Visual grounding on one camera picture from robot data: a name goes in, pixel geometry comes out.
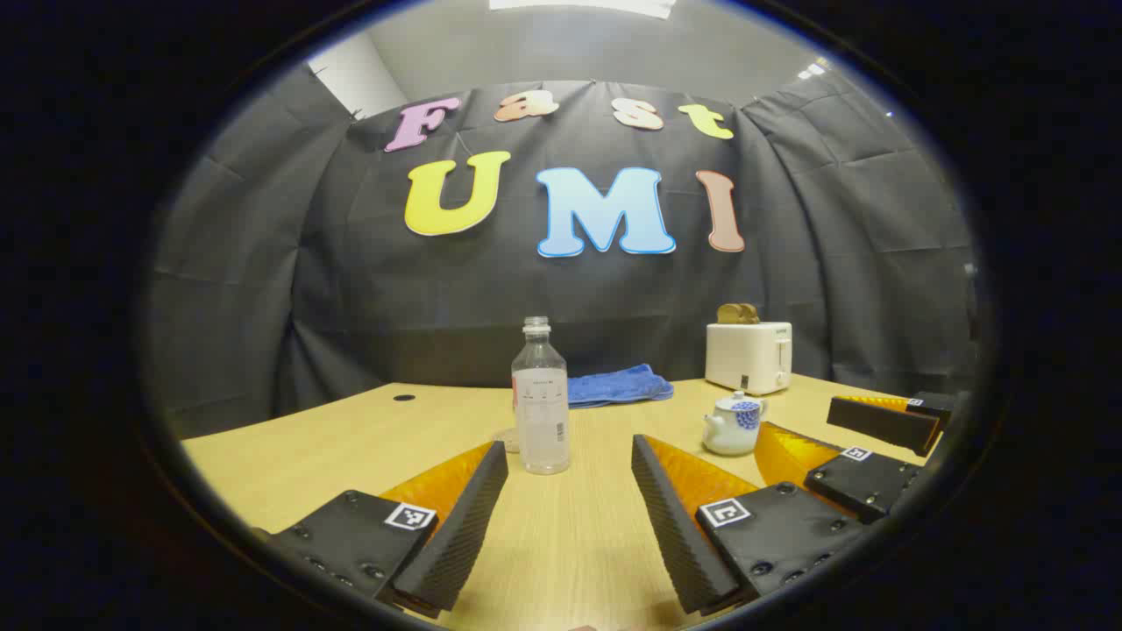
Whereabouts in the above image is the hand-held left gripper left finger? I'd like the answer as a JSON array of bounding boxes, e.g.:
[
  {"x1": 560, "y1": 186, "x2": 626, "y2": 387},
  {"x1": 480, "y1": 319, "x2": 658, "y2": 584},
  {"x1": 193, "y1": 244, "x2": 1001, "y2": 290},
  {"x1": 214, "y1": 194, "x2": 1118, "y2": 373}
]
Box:
[{"x1": 254, "y1": 441, "x2": 509, "y2": 614}]

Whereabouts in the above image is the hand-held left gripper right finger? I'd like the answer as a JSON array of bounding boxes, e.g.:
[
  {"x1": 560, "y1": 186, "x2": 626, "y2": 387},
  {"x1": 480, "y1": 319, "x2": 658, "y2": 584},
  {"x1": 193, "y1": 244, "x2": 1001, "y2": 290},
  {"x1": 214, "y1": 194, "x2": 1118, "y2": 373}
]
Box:
[{"x1": 631, "y1": 434, "x2": 864, "y2": 614}]

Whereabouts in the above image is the blue folded towel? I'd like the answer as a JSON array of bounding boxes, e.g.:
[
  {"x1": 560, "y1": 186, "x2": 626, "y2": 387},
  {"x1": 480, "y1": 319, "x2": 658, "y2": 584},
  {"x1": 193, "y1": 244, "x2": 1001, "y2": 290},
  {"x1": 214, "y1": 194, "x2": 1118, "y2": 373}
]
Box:
[{"x1": 568, "y1": 364, "x2": 675, "y2": 409}]

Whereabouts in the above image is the clear plastic water bottle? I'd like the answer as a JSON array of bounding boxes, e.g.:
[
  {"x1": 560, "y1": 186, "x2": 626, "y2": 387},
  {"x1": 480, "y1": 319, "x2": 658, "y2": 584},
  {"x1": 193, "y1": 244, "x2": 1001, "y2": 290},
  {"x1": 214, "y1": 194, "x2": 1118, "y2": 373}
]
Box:
[{"x1": 511, "y1": 316, "x2": 572, "y2": 476}]

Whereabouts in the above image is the white toaster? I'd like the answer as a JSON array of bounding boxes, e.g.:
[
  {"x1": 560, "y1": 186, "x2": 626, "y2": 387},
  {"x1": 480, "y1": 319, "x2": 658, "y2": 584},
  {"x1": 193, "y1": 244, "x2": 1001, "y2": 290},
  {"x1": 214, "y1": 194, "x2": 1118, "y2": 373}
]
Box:
[{"x1": 705, "y1": 321, "x2": 793, "y2": 396}]

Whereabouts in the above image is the black backdrop cloth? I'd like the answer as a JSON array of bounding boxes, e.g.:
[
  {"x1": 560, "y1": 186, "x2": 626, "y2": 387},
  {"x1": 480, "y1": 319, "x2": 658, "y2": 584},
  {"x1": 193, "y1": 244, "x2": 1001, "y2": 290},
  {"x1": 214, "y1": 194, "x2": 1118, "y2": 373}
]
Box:
[{"x1": 145, "y1": 61, "x2": 981, "y2": 439}]

